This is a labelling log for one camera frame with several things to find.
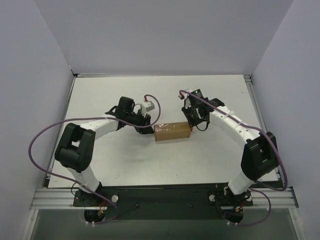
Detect brown cardboard express box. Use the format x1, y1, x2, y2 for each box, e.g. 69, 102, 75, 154
154, 122, 193, 142

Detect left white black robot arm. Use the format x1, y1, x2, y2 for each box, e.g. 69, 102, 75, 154
54, 96, 155, 206

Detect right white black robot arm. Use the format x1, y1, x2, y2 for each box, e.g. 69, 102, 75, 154
179, 89, 280, 196

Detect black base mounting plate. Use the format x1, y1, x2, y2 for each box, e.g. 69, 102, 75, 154
73, 183, 253, 222

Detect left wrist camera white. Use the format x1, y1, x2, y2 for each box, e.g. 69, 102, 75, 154
140, 100, 155, 113

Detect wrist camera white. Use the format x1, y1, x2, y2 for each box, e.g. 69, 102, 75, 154
178, 89, 193, 100
140, 100, 155, 113

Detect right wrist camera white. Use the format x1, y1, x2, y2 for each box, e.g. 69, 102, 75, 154
178, 89, 193, 100

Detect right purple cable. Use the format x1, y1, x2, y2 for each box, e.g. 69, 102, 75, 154
178, 89, 288, 227

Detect purple cable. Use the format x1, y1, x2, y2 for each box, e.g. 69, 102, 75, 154
28, 93, 162, 225
178, 89, 288, 227

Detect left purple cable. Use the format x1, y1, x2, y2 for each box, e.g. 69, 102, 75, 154
28, 93, 162, 225

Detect aluminium front rail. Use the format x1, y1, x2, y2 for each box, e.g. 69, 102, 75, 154
30, 188, 299, 210

